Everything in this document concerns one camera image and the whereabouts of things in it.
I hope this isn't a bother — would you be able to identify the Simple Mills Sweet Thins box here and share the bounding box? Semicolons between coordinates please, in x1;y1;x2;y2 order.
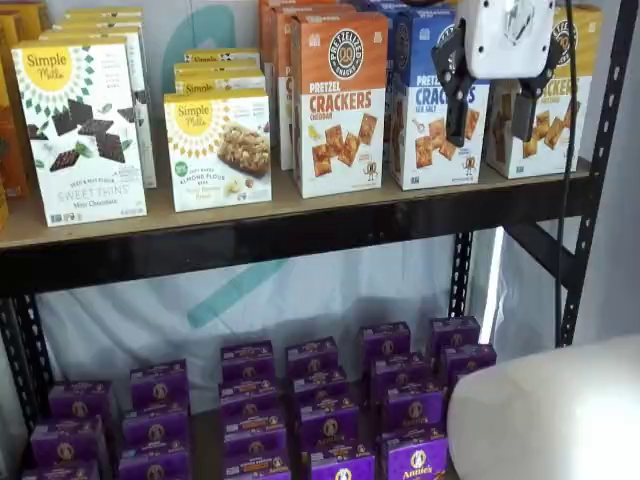
64;5;145;17
52;20;146;34
54;13;145;25
10;34;149;228
38;27;158;190

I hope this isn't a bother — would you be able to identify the black metal shelf rack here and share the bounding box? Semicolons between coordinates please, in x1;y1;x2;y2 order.
0;0;640;480

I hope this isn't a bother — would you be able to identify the white light strip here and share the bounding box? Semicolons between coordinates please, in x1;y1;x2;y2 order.
477;225;507;346

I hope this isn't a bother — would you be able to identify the purple Annie's box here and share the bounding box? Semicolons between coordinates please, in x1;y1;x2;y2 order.
21;461;102;480
309;443;377;480
291;368;349;402
381;383;447;437
430;315;482;354
285;336;340;379
220;340;277;384
386;433;450;480
121;406;192;450
223;448;292;480
221;411;288;454
118;441;192;480
359;321;413;360
129;359;191;412
48;380;114;422
298;393;361;450
30;416;109;470
370;352;432;392
441;343;498;384
218;378;281;419

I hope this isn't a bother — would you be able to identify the yellow honey mustard crackers box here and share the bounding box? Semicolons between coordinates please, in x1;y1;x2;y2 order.
484;4;604;180

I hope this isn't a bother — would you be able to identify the orange cheddar pretzel crackers box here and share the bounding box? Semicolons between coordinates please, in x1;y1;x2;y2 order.
257;0;281;65
276;5;357;172
290;10;391;200
264;1;351;151

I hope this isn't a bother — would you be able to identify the wooden shelf board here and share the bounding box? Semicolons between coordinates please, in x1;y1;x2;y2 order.
0;154;594;251

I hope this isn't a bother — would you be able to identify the Simple Mills almond bars box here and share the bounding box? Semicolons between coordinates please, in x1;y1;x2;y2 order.
183;48;262;66
163;88;274;213
173;74;268;97
174;62;266;81

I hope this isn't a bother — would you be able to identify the white teal backdrop banner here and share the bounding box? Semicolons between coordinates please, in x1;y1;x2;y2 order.
34;0;501;386

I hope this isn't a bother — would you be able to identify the blue sea salt crackers box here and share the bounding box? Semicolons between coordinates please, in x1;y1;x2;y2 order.
389;6;492;192
349;0;451;166

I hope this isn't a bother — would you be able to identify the purple Annie's boxes group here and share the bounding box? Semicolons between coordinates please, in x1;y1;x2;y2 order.
19;319;481;480

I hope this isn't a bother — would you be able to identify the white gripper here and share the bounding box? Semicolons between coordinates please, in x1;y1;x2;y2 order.
430;0;559;149

